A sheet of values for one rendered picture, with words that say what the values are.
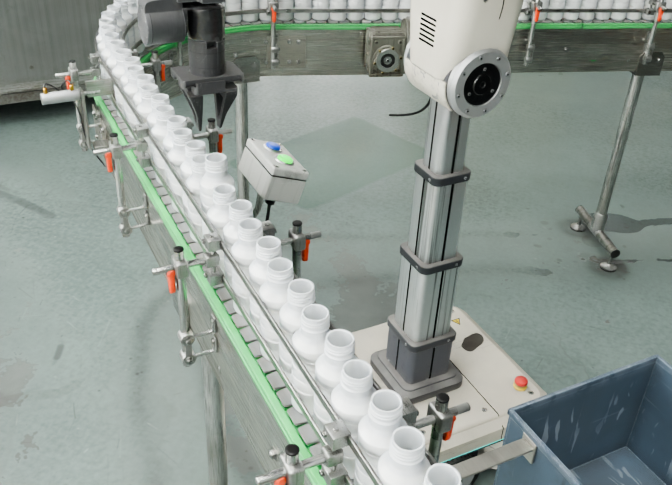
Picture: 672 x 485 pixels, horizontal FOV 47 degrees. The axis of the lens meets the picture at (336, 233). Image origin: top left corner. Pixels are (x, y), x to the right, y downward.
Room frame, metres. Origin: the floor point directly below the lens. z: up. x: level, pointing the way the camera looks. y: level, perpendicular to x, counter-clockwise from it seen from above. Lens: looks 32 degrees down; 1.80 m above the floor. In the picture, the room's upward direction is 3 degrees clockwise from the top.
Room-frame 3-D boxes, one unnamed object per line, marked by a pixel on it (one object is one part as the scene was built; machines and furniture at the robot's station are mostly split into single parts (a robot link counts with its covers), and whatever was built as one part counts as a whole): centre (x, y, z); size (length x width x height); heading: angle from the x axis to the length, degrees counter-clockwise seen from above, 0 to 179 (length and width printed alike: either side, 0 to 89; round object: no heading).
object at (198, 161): (1.21, 0.24, 1.08); 0.06 x 0.06 x 0.17
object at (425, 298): (1.68, -0.25, 0.49); 0.13 x 0.13 x 0.40; 28
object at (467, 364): (1.67, -0.24, 0.24); 0.68 x 0.53 x 0.41; 118
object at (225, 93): (1.16, 0.21, 1.30); 0.07 x 0.07 x 0.09; 28
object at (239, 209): (1.06, 0.15, 1.08); 0.06 x 0.06 x 0.17
